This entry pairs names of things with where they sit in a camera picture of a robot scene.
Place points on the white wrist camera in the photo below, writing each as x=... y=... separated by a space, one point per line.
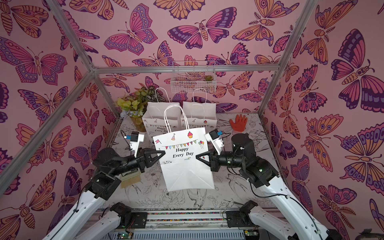
x=214 y=137
x=135 y=139

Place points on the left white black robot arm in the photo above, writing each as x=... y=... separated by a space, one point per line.
x=102 y=186

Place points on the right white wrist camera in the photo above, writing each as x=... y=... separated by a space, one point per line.
x=214 y=137

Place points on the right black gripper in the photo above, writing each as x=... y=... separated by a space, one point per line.
x=214 y=159

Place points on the potted green leafy plant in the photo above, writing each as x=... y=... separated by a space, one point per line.
x=135 y=105

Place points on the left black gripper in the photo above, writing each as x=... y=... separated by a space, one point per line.
x=142 y=158

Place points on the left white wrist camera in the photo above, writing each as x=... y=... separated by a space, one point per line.
x=135 y=139

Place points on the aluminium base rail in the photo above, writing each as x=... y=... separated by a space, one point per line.
x=189 y=225

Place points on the white wire wall basket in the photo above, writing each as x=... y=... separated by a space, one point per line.
x=188 y=76

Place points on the white paper gift bag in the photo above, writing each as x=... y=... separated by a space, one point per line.
x=180 y=168

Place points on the red rubber glove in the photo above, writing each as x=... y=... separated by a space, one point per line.
x=239 y=123

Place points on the small plant in basket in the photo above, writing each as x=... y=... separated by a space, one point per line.
x=208 y=78

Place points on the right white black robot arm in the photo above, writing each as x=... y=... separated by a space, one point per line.
x=300 y=224

